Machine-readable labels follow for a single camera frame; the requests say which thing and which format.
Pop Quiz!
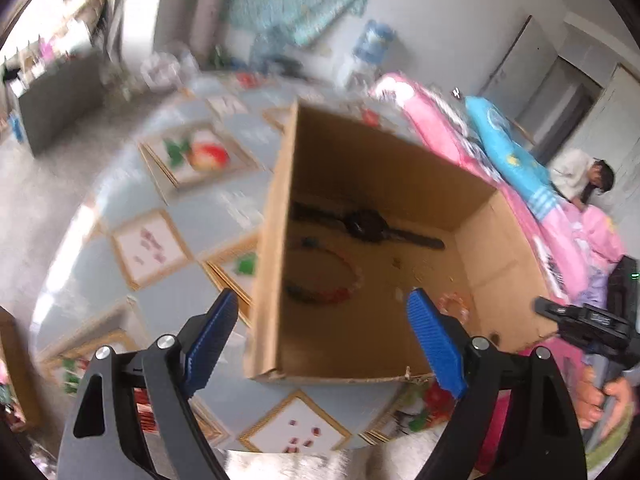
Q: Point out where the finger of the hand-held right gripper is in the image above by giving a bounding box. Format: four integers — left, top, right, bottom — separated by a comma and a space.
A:
534, 297, 581, 331

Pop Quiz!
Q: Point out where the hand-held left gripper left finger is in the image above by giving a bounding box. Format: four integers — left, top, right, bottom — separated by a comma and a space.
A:
56, 288, 240, 480

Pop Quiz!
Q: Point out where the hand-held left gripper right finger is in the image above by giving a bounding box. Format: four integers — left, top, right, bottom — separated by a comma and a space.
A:
406, 288, 588, 480

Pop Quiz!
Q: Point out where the orange translucent bead bracelet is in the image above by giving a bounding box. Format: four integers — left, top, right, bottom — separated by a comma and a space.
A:
439, 294, 472, 322

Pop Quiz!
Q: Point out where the brown cardboard box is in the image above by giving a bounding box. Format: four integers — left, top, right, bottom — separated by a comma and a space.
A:
243, 100, 561, 386

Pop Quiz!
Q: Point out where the multicolour beaded bracelet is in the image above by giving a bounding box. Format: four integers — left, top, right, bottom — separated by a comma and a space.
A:
286, 239, 367, 306

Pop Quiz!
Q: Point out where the black wristwatch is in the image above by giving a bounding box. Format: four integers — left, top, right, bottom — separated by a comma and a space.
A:
290, 201, 446, 251

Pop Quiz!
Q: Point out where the person's right hand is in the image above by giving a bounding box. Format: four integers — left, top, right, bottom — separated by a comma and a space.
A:
579, 375, 633, 431

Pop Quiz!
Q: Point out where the pink blanket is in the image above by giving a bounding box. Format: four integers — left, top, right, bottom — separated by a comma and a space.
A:
372, 72, 631, 301

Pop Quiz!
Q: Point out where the light blue pillow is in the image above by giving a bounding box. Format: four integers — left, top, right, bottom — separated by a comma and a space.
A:
465, 95, 571, 221

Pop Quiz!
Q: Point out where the white fleece clothing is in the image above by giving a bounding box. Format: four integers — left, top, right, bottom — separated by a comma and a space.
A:
225, 430, 441, 480

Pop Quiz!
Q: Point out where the fruit print tablecloth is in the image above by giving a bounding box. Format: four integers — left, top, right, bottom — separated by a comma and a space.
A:
30, 72, 506, 456

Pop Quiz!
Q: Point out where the small open cardboard box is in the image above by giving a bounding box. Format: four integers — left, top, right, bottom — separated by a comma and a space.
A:
0, 307, 43, 431

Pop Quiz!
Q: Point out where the white door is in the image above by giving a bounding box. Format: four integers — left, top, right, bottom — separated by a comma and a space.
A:
482, 15, 561, 131

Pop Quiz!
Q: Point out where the white plastic bag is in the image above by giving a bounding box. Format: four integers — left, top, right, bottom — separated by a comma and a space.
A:
140, 52, 181, 91

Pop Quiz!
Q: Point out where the grey flat board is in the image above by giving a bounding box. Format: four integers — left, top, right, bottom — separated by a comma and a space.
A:
7, 50, 106, 156

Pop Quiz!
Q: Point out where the blue water jug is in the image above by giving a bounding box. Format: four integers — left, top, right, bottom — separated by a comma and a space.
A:
352, 20, 396, 68

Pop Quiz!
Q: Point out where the white rolled paper tube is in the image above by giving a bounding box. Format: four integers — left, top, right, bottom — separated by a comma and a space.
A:
192, 0, 228, 68

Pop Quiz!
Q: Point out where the cluttered storage rack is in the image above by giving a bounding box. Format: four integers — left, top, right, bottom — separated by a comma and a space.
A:
0, 0, 108, 91

